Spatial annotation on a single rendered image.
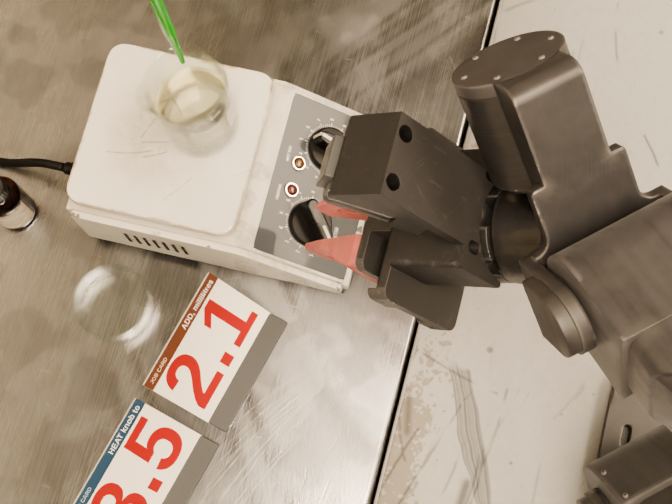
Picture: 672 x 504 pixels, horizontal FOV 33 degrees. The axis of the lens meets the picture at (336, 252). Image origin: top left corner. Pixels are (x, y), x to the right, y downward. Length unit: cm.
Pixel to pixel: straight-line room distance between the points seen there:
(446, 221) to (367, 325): 27
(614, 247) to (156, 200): 36
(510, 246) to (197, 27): 41
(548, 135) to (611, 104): 37
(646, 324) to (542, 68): 13
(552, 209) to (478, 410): 31
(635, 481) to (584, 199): 19
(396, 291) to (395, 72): 30
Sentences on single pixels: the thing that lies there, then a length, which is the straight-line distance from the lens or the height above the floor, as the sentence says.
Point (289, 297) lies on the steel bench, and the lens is 84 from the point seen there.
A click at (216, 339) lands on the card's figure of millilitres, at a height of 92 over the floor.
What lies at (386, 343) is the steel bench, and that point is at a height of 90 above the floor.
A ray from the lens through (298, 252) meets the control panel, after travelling 80.
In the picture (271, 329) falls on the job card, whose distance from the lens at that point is 84.
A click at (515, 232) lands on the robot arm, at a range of 59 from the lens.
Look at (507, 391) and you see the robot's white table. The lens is 83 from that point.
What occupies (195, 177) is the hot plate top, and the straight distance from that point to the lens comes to 78.
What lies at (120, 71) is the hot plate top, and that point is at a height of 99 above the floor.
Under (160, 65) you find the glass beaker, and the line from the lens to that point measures 75.
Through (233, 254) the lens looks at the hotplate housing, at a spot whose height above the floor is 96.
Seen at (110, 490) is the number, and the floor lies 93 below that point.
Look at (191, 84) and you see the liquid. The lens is 76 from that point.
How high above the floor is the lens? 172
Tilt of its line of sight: 75 degrees down
